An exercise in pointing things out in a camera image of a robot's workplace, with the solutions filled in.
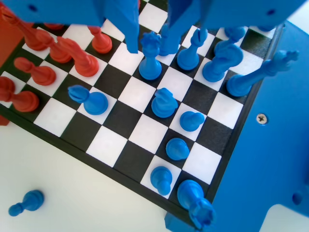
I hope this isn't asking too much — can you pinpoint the black and white chessboard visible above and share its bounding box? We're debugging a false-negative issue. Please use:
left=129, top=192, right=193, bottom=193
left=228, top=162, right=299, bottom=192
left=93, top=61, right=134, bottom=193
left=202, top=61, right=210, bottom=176
left=0, top=0, right=285, bottom=224

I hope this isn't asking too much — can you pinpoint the silver screw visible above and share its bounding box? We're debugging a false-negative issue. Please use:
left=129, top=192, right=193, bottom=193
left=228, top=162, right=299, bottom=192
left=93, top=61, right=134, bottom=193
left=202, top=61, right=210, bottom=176
left=256, top=113, right=268, bottom=125

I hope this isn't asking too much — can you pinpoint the red board end plate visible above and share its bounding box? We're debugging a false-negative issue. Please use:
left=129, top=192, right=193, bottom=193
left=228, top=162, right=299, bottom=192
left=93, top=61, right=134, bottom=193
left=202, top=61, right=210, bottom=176
left=0, top=20, right=24, bottom=127

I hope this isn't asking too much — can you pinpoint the red chess pawn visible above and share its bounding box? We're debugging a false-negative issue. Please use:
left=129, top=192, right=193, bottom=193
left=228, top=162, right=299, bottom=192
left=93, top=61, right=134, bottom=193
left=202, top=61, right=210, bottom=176
left=0, top=76, right=40, bottom=113
left=14, top=57, right=57, bottom=87
left=40, top=30, right=73, bottom=64
left=87, top=26, right=113, bottom=54

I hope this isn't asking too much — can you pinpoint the blue chess knight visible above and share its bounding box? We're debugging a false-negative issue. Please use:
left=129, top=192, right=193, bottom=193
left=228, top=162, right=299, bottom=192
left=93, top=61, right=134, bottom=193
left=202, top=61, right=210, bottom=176
left=151, top=87, right=179, bottom=119
left=202, top=38, right=242, bottom=83

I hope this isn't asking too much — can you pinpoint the blue chess rook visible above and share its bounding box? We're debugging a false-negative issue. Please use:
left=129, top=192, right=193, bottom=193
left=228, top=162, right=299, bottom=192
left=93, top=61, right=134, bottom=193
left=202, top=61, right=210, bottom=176
left=177, top=179, right=217, bottom=229

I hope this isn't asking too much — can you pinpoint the blue king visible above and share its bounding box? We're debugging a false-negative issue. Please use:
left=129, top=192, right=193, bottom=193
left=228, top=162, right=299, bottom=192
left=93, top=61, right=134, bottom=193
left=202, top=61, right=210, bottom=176
left=226, top=50, right=299, bottom=98

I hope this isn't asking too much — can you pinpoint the blue base mount plate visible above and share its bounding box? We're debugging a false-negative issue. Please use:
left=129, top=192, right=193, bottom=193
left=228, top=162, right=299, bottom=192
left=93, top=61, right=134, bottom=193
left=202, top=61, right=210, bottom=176
left=164, top=20, right=309, bottom=232

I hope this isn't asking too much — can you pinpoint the blue pawn left on board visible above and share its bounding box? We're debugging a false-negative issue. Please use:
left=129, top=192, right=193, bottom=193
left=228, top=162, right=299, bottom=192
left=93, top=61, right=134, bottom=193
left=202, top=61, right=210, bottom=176
left=68, top=85, right=109, bottom=116

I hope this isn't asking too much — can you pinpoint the blue chess bishop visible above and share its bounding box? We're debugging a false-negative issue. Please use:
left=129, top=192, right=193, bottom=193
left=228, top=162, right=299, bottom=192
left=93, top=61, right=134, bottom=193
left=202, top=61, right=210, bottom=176
left=177, top=28, right=209, bottom=71

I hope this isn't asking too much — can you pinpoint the red piece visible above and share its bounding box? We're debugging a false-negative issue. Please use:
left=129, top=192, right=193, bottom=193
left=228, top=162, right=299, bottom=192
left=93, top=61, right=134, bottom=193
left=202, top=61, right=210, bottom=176
left=0, top=6, right=50, bottom=52

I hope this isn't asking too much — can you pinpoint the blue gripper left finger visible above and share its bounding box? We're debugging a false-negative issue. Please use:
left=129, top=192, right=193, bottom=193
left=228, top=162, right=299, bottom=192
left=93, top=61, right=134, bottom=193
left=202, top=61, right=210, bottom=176
left=0, top=0, right=140, bottom=54

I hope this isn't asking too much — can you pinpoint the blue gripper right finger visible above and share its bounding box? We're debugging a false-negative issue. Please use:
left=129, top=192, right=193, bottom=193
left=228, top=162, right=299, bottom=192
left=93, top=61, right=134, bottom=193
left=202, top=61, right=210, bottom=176
left=168, top=0, right=309, bottom=40

